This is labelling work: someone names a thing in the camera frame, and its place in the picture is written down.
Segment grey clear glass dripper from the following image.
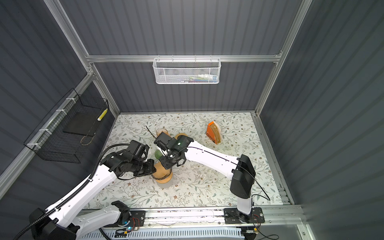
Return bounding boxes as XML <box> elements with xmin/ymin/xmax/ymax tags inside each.
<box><xmin>151</xmin><ymin>166</ymin><xmax>173</xmax><ymax>182</ymax></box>

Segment black wire mesh basket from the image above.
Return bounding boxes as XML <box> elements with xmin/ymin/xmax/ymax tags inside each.
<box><xmin>24</xmin><ymin>90</ymin><xmax>109</xmax><ymax>164</ymax></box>

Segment yellow marker pen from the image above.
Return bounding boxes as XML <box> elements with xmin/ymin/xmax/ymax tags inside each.
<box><xmin>97</xmin><ymin>108</ymin><xmax>109</xmax><ymax>122</ymax></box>

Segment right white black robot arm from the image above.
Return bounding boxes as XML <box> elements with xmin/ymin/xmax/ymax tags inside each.
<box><xmin>154</xmin><ymin>133</ymin><xmax>256</xmax><ymax>217</ymax></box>

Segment items in white basket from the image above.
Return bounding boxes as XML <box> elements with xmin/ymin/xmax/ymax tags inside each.
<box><xmin>177</xmin><ymin>74</ymin><xmax>219</xmax><ymax>84</ymax></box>

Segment white perforated vent strip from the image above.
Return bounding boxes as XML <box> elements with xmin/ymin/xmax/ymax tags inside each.
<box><xmin>82</xmin><ymin>227</ymin><xmax>245</xmax><ymax>240</ymax></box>

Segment white wire mesh basket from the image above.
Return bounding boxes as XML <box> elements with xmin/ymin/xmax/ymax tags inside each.
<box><xmin>153</xmin><ymin>58</ymin><xmax>222</xmax><ymax>85</ymax></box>

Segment black corrugated cable conduit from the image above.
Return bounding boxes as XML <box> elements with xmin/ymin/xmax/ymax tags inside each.
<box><xmin>13</xmin><ymin>143</ymin><xmax>131</xmax><ymax>240</ymax></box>

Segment black flat pad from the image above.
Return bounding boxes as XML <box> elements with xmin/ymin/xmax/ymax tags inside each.
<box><xmin>63</xmin><ymin>113</ymin><xmax>101</xmax><ymax>137</ymax></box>

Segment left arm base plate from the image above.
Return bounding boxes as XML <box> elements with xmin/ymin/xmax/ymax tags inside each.
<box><xmin>105</xmin><ymin>211</ymin><xmax>146</xmax><ymax>228</ymax></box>

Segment orange coffee filter pack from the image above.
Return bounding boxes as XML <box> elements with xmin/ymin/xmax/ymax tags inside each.
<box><xmin>206</xmin><ymin>121</ymin><xmax>222</xmax><ymax>145</ymax></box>

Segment green glass dripper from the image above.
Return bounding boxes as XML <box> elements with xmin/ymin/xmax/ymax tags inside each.
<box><xmin>154</xmin><ymin>150</ymin><xmax>164</xmax><ymax>160</ymax></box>

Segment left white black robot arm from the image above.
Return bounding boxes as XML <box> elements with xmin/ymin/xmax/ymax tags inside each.
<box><xmin>29</xmin><ymin>151</ymin><xmax>156</xmax><ymax>240</ymax></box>

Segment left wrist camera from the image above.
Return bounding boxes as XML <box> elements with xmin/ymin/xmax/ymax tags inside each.
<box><xmin>126</xmin><ymin>140</ymin><xmax>150</xmax><ymax>161</ymax></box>

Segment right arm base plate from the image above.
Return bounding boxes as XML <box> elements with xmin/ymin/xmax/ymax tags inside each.
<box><xmin>224</xmin><ymin>207</ymin><xmax>265</xmax><ymax>225</ymax></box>

